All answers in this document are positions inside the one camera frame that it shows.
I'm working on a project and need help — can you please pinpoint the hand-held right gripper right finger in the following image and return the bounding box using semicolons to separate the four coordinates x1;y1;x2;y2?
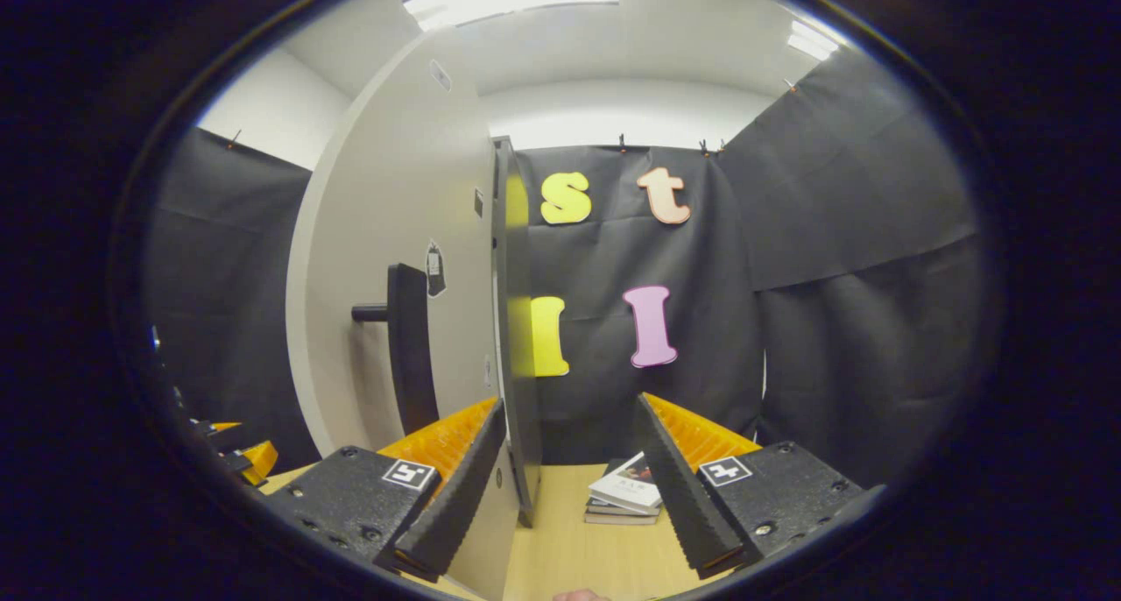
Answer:
635;392;881;580

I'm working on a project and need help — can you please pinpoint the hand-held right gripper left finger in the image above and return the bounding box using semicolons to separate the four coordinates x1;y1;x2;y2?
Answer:
263;397;507;583

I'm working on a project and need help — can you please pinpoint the dark grey cabinet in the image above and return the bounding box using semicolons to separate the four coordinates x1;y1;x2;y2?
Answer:
490;137;546;528

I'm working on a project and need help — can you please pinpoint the black door handle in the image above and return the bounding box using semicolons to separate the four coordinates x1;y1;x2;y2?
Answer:
352;264;441;435

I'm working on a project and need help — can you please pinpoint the light grey cabinet door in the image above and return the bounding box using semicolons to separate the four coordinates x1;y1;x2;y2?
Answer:
285;27;522;601

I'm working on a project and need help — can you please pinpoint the white book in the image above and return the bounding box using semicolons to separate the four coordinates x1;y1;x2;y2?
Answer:
589;450;664;511

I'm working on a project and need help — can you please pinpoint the black backdrop cloth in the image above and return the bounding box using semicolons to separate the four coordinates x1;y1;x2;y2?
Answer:
140;49;1004;488

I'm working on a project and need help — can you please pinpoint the small ceiling light panel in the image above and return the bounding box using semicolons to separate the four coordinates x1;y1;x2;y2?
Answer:
786;20;840;61

